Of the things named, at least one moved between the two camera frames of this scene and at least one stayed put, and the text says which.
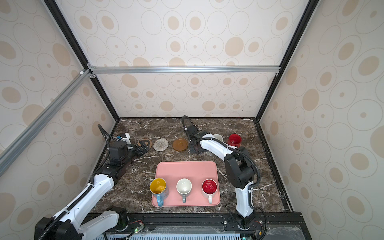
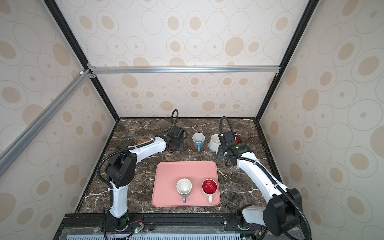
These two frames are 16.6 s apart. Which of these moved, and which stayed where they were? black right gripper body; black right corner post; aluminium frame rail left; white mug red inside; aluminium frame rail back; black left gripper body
Moved: black right gripper body; black left gripper body
Stayed: aluminium frame rail left; white mug red inside; aluminium frame rail back; black right corner post
